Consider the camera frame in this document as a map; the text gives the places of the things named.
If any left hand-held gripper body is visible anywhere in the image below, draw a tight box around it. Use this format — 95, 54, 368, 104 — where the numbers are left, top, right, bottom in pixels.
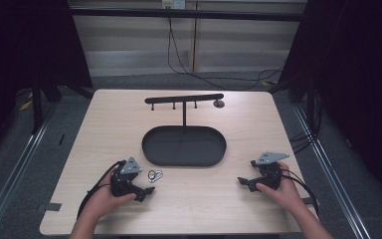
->
109, 156, 143, 198

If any left hand-held gripper black cable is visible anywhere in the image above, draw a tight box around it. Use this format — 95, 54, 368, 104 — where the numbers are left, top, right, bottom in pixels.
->
76, 159, 127, 221

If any person's left hand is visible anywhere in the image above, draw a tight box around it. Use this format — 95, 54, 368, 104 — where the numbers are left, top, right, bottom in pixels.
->
82, 166, 137, 221

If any yellow floor tape piece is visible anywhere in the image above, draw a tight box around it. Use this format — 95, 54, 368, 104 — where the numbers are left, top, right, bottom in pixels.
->
18, 99, 34, 112

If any black hook rack with tray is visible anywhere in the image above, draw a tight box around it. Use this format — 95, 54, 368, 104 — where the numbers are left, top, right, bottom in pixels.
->
141, 93, 228, 167

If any black floor cable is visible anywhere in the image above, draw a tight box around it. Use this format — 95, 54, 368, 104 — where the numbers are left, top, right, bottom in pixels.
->
166, 17, 285, 92

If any dark curtain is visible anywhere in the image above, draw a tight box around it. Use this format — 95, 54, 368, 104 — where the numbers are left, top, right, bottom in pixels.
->
278, 0, 382, 200
0, 0, 94, 160

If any hand-held gripper black cable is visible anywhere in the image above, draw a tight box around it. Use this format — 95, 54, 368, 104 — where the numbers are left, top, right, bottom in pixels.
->
280, 168, 320, 217
76, 159, 127, 221

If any bundle of black cables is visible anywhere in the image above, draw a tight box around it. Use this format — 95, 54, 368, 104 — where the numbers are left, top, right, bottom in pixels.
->
288, 88, 324, 154

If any silver carabiner key ring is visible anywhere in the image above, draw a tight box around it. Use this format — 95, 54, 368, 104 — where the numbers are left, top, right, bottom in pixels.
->
147, 169, 164, 184

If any black horizontal frame bar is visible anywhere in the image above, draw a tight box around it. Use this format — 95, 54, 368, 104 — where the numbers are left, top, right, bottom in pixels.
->
69, 7, 306, 23

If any right hand-held gripper black cable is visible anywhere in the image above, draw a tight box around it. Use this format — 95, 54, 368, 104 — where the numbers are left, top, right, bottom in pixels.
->
280, 168, 320, 217

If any metal floor rail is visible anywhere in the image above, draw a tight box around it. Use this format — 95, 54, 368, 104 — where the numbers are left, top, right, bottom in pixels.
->
292, 104, 374, 239
0, 99, 61, 239

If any person's right hand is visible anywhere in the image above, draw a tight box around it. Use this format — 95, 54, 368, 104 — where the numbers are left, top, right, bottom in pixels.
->
256, 161, 308, 216

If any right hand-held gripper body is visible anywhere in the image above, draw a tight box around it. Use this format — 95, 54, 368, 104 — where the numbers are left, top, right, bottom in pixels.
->
254, 151, 290, 191

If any white wall socket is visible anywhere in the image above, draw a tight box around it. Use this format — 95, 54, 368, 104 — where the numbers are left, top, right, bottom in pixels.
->
161, 0, 187, 10

